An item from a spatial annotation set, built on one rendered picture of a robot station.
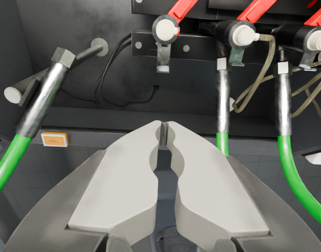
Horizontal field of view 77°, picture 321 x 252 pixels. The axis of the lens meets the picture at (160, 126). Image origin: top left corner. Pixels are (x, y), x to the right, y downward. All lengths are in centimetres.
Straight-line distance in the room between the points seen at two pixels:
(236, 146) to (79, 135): 35
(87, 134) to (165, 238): 44
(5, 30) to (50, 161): 149
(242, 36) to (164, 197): 66
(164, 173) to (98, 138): 45
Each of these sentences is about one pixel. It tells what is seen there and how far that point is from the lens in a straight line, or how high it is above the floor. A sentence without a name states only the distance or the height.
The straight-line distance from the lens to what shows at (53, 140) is 50.
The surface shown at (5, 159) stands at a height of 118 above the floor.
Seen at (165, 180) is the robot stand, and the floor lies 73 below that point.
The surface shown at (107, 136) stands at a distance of 46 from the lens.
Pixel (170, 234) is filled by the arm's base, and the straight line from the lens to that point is 74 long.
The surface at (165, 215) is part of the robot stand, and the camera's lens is 76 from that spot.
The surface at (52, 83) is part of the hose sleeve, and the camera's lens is 23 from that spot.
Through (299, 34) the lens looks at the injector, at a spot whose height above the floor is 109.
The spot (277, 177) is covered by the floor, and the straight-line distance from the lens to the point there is 211.
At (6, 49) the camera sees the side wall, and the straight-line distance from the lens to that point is 53.
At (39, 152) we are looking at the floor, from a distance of 191.
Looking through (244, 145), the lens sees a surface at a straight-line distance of 50.
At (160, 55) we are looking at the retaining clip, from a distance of 23.
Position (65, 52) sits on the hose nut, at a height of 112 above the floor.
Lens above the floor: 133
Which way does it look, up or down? 61 degrees down
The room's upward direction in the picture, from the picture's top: 179 degrees clockwise
